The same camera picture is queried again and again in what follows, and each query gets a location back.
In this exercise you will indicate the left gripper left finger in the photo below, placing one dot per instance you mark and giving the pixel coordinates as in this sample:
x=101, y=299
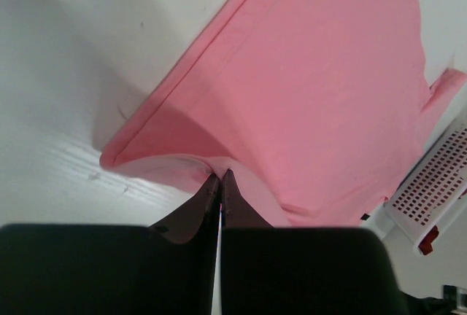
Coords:
x=164, y=268

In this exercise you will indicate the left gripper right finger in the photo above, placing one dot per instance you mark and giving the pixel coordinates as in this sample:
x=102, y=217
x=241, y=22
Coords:
x=322, y=270

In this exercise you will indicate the light pink t shirt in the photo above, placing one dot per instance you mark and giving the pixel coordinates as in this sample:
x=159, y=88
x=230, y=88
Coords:
x=319, y=107

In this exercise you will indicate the dark red t shirt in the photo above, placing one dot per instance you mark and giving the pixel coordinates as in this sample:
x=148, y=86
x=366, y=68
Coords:
x=426, y=245

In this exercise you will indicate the white plastic basket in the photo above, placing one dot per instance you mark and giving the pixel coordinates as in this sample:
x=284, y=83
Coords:
x=434, y=193

